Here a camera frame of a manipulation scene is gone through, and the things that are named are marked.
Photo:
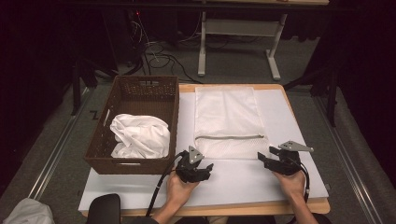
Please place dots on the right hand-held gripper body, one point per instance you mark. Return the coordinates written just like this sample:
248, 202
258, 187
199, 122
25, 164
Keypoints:
288, 163

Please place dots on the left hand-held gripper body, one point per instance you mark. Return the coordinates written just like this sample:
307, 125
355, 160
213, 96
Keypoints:
186, 169

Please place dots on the white mesh laundry bag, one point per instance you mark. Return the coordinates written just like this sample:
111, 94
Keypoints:
227, 118

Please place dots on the white garment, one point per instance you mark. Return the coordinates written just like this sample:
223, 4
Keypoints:
140, 137

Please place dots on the brown woven basket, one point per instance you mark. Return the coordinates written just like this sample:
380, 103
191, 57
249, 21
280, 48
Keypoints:
140, 99

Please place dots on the person's right hand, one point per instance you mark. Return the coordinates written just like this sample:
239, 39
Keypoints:
294, 185

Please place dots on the person's left hand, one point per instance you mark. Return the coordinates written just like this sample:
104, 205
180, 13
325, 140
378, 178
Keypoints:
178, 191

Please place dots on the black metal stand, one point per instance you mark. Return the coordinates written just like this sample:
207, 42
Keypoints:
332, 96
76, 90

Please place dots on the black chair back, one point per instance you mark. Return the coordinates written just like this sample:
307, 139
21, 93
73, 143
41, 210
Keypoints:
104, 210

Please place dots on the white cloth bundle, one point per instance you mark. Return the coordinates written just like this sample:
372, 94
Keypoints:
29, 213

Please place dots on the metal floor rail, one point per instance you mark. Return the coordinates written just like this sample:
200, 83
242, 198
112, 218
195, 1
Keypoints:
56, 152
345, 149

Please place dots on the white metal desk frame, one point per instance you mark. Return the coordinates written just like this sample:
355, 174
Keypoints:
239, 27

